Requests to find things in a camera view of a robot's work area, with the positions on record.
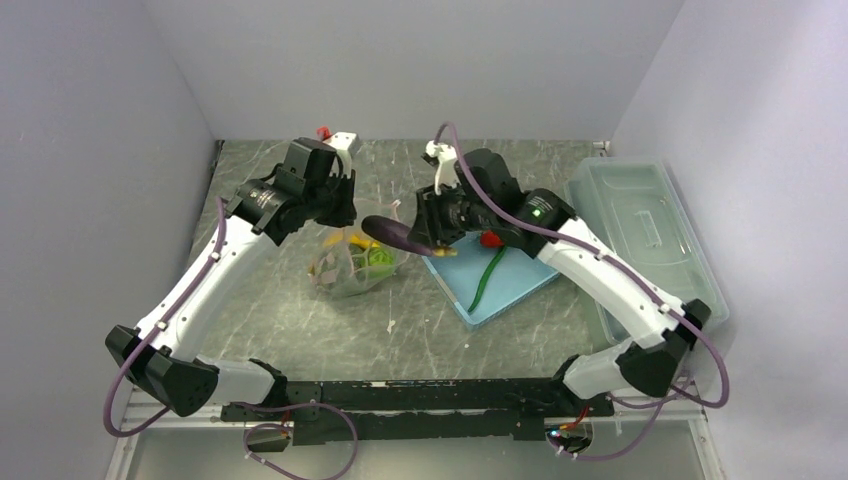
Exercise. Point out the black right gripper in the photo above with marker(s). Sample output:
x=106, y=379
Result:
x=428, y=226

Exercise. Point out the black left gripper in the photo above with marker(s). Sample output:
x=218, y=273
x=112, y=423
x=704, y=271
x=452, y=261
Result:
x=347, y=214

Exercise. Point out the purple eggplant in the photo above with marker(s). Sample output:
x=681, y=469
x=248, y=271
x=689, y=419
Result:
x=394, y=234

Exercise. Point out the yellow banana bunch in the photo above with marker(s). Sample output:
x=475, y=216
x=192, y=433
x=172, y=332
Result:
x=344, y=238

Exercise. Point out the green lime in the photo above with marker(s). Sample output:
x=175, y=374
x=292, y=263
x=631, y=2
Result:
x=379, y=262

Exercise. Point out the green netted melon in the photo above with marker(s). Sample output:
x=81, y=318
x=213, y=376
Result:
x=338, y=265

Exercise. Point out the clear zip top bag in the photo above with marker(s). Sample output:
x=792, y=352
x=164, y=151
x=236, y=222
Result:
x=358, y=283

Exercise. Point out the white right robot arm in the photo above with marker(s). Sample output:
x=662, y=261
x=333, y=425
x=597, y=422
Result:
x=661, y=327

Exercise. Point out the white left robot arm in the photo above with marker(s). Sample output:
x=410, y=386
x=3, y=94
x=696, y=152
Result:
x=161, y=354

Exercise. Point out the green chili pepper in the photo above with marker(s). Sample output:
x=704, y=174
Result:
x=485, y=278

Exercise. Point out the blue plastic basket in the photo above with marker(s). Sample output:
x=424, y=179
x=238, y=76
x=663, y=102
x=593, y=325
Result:
x=516, y=277

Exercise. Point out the clear plastic storage box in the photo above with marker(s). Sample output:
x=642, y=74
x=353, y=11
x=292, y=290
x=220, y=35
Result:
x=632, y=206

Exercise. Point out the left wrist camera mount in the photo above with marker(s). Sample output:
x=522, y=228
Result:
x=347, y=144

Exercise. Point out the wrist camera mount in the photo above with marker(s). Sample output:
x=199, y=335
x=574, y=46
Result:
x=347, y=144
x=443, y=157

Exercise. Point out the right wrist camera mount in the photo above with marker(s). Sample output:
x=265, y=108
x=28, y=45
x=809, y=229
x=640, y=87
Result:
x=443, y=157

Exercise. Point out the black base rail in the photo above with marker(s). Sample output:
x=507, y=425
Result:
x=518, y=408

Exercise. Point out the aluminium frame rail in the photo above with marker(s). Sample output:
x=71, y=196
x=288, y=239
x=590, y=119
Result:
x=268, y=429

